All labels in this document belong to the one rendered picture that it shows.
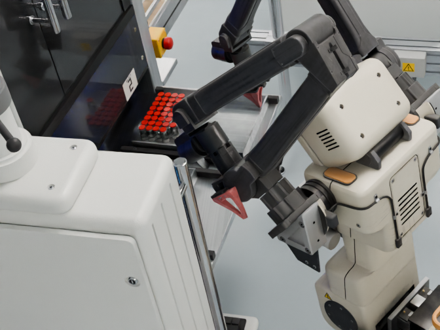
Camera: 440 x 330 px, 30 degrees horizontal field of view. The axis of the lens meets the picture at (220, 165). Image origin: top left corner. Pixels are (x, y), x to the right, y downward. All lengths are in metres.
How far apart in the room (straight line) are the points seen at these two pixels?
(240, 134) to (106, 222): 1.17
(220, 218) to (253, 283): 1.01
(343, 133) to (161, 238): 0.50
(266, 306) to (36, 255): 1.79
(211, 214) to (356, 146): 0.63
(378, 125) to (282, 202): 0.25
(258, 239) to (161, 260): 1.97
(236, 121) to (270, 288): 0.89
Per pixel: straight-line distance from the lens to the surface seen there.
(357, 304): 2.01
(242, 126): 2.41
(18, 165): 1.32
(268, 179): 1.69
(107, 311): 1.42
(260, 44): 3.38
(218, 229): 2.13
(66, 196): 1.28
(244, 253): 3.24
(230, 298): 3.11
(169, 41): 2.60
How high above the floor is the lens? 2.41
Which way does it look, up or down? 42 degrees down
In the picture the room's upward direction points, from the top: 11 degrees counter-clockwise
